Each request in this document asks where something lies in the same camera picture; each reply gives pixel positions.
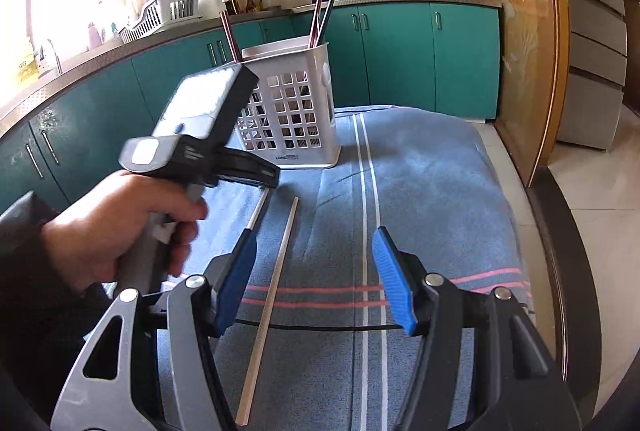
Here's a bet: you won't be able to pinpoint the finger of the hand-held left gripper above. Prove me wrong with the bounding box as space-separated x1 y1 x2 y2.
217 147 281 190

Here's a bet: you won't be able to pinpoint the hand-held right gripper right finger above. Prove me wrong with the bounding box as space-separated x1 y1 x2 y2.
371 226 583 431

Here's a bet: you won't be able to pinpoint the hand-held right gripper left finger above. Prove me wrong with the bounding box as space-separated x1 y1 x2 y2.
50 227 258 431

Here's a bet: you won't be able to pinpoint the pale beige chopstick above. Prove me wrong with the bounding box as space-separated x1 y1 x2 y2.
235 196 300 426

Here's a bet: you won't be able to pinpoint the grey white chopstick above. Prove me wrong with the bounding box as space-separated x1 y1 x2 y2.
247 187 272 232

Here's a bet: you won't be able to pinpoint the red chopstick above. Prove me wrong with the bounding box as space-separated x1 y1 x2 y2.
220 10 239 62

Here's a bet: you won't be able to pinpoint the white plastic utensil basket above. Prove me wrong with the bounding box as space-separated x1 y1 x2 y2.
232 40 343 169

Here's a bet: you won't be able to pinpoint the brown chopstick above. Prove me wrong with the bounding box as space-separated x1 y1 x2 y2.
309 0 328 48

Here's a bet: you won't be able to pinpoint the black chopstick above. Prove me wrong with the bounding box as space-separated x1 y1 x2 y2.
319 0 347 46

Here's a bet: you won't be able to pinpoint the person's left forearm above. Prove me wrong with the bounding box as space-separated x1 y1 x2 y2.
0 191 118 412

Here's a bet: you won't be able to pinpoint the person's left hand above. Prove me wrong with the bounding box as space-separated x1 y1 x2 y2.
40 168 210 294

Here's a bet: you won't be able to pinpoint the blue striped towel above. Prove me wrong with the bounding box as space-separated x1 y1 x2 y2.
150 103 532 431

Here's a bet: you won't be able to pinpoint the white dish rack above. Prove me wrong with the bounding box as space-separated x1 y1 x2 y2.
117 0 203 42

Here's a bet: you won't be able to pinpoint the metal faucet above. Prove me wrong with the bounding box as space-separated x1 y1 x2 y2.
37 38 65 76

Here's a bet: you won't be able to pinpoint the yellow container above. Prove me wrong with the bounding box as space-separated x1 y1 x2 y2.
15 53 38 80

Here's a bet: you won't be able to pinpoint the teal lower cabinets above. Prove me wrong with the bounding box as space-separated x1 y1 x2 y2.
0 1 502 217

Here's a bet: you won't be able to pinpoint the wooden framed glass door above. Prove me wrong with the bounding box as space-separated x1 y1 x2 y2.
457 0 571 186

